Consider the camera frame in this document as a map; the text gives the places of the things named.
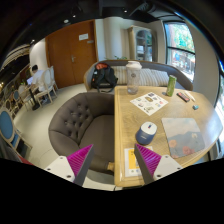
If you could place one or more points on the white sticker sheet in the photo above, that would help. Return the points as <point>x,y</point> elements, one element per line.
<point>149,103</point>

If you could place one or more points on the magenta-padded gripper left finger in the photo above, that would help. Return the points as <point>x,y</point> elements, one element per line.
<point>58,165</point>

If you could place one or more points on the blue and white computer mouse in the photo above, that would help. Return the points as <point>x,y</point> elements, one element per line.
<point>146,132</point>

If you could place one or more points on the small teal packet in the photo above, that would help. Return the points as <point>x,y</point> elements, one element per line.
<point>195,107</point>

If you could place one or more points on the brown wooden door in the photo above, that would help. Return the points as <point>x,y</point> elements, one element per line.
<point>66,53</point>

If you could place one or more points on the person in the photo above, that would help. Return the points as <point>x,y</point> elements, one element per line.
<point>36,76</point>

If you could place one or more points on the black and red flat box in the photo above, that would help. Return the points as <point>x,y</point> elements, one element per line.
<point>182,96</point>

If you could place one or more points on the glass door cabinet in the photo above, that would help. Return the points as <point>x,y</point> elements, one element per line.
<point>143,43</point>

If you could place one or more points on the grey tufted armchair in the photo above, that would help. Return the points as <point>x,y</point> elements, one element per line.
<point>76,123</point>

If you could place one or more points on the green drink can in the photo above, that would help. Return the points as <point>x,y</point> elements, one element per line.
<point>171,86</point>

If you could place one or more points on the grey sofa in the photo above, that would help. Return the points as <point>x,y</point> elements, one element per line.
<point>173,71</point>

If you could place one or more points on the group of white chairs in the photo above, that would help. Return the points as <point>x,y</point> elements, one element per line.
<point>46,85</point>

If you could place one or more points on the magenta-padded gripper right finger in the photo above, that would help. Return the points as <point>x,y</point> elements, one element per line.
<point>168,165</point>

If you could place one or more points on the striped cushion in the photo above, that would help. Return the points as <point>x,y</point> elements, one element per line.
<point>162,77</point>
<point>120,75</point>
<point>146,77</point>

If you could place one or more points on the black backpack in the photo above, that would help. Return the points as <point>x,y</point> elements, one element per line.
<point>103,76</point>

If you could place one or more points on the blue upholstered chair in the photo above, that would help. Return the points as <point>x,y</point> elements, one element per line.
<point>6,126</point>

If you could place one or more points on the black framed window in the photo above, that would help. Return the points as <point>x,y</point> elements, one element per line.
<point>180,50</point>

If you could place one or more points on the clear plastic shaker bottle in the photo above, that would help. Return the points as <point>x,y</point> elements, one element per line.
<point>133,78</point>

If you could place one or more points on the yellow code card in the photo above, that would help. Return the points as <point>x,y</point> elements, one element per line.
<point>130,163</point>

